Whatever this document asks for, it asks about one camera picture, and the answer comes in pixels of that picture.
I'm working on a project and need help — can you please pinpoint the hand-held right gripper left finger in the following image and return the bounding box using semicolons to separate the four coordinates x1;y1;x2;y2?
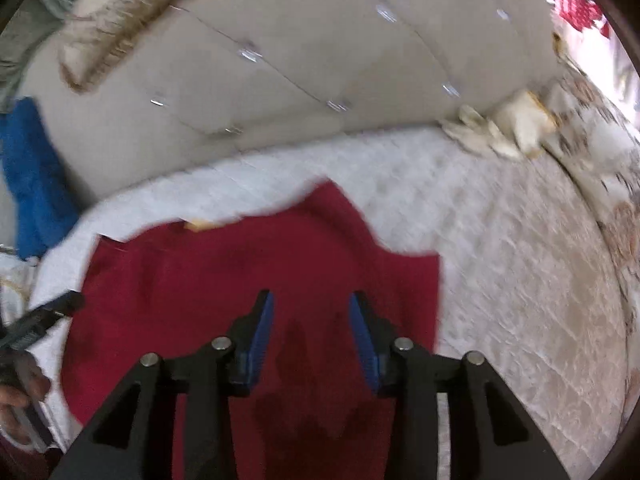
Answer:
50;290;275;480

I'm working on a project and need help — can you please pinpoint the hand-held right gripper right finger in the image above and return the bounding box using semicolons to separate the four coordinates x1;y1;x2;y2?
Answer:
348;290;571;480

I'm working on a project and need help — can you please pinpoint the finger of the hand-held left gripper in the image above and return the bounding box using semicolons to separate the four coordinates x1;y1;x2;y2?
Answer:
0;290;86;352

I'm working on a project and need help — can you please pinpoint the red garment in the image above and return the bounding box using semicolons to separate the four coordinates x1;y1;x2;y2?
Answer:
60;179;442;480

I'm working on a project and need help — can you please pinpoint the person's left hand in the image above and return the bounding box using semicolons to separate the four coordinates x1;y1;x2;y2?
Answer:
0;350;52;447

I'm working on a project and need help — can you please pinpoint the blue quilted cushion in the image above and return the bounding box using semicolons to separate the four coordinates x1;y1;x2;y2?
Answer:
0;96;81;261

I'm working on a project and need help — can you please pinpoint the cream quilted sofa cover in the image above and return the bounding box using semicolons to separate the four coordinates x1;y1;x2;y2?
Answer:
27;125;631;480

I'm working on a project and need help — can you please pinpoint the cream plush toy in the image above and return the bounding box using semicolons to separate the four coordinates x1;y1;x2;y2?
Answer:
442;89;558;162

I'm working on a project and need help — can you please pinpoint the grey cloth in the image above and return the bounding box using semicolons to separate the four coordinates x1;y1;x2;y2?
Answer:
0;0;78;111

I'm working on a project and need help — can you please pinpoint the floral patterned armrest cover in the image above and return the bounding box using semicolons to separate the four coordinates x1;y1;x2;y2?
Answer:
542;75;640;311

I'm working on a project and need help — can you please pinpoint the beige tufted sofa backrest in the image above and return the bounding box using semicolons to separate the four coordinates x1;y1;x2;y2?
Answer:
15;0;566;206

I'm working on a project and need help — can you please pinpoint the gold patterned fringed pillow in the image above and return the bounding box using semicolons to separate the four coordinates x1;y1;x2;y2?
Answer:
57;0;251;93

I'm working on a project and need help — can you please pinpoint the red and white patterned cloth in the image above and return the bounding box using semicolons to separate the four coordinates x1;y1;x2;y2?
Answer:
552;0;613;37

